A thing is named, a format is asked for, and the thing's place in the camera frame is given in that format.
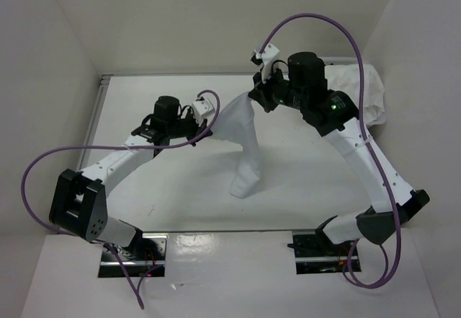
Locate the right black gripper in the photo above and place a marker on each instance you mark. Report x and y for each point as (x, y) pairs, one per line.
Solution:
(261, 92)

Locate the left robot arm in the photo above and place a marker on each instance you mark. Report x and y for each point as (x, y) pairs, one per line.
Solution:
(79, 204)

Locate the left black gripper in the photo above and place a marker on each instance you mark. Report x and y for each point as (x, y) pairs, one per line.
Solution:
(189, 115)

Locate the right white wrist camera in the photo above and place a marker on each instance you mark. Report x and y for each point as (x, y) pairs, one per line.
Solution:
(265, 60)

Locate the aluminium table edge rail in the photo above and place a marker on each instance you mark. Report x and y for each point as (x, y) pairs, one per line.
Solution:
(94, 118)

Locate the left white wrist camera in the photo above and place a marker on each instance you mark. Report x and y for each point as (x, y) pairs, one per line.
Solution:
(202, 109)

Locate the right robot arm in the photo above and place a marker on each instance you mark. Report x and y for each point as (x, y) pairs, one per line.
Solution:
(388, 191)

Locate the white pleated skirt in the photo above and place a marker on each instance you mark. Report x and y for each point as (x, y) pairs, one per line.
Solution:
(371, 94)

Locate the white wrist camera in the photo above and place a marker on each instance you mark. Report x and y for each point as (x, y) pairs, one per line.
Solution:
(265, 60)
(202, 109)

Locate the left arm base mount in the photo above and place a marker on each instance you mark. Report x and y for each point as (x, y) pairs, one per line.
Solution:
(151, 260)

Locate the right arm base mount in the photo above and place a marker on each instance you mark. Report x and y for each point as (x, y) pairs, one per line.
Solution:
(313, 255)

